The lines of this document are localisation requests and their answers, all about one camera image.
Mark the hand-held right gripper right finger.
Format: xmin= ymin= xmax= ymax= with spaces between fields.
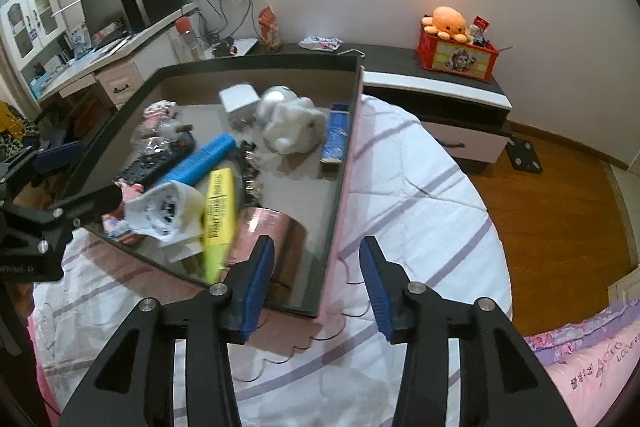
xmin=359 ymin=235 xmax=576 ymax=427

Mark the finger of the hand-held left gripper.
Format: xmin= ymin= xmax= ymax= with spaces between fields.
xmin=10 ymin=183 xmax=124 ymax=233
xmin=0 ymin=141 xmax=85 ymax=198

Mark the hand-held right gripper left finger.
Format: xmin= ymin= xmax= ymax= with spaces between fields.
xmin=57 ymin=234 xmax=277 ymax=427

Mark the small colourful packet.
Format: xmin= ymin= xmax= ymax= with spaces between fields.
xmin=120 ymin=183 xmax=146 ymax=208
xmin=101 ymin=209 xmax=138 ymax=240

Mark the rose gold cylinder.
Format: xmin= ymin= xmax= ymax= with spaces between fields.
xmin=222 ymin=207 xmax=307 ymax=293

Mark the black remote control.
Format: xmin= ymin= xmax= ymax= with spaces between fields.
xmin=114 ymin=132 xmax=196 ymax=190

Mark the white plastic device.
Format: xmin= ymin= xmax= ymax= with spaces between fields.
xmin=124 ymin=181 xmax=207 ymax=248

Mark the yellow highlighter pen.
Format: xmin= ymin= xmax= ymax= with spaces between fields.
xmin=202 ymin=168 xmax=240 ymax=285

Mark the pink cardboard box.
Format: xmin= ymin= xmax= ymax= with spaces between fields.
xmin=57 ymin=54 xmax=365 ymax=319

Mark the blue highlighter pen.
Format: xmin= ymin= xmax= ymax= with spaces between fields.
xmin=150 ymin=133 xmax=237 ymax=190

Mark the long blue decorated box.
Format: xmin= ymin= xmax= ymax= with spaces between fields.
xmin=320 ymin=103 xmax=351 ymax=166

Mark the white figurine toy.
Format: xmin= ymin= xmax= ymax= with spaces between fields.
xmin=262 ymin=97 xmax=328 ymax=155

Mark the small white box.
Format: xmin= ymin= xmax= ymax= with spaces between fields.
xmin=219 ymin=83 xmax=261 ymax=118

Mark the patterned office chair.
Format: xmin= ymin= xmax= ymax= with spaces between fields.
xmin=0 ymin=102 xmax=46 ymax=162

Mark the striped white quilt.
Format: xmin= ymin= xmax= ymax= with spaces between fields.
xmin=27 ymin=93 xmax=513 ymax=427

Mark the white desk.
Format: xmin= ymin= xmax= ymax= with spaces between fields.
xmin=27 ymin=2 xmax=201 ymax=110

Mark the blue white box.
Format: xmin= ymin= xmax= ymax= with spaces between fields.
xmin=70 ymin=24 xmax=93 ymax=55

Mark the white glass-door cabinet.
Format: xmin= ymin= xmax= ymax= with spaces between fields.
xmin=0 ymin=0 xmax=68 ymax=72

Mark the black computer monitor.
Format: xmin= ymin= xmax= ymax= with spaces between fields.
xmin=79 ymin=0 xmax=131 ymax=44

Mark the red-capped water bottle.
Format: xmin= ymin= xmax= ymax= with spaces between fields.
xmin=174 ymin=17 xmax=202 ymax=62

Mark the low black white cabinet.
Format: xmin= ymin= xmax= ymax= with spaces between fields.
xmin=240 ymin=38 xmax=515 ymax=172

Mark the black bathroom scale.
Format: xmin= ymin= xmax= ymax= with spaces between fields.
xmin=506 ymin=136 xmax=543 ymax=174

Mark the pink pillow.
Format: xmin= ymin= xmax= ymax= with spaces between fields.
xmin=522 ymin=297 xmax=640 ymax=427

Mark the orange snack bag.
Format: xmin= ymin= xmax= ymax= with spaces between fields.
xmin=257 ymin=4 xmax=281 ymax=52

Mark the red storage crate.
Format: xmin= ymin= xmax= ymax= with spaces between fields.
xmin=417 ymin=29 xmax=501 ymax=84

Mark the white tissue packet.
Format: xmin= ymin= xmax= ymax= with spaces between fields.
xmin=298 ymin=36 xmax=344 ymax=52

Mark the orange octopus plush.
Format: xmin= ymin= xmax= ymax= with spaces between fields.
xmin=421 ymin=6 xmax=473 ymax=42

